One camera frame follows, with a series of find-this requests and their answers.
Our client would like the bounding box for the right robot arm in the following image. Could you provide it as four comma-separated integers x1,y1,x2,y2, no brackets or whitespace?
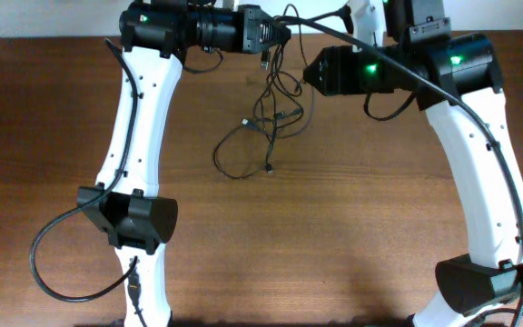
303,1,523,326

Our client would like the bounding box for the black cable bundle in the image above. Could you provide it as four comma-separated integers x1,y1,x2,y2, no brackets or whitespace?
212,3,317,180

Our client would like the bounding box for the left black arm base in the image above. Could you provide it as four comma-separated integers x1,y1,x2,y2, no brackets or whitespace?
108,319,124,327

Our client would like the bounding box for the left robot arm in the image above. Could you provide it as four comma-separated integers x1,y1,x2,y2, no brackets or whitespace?
77,1,291,326

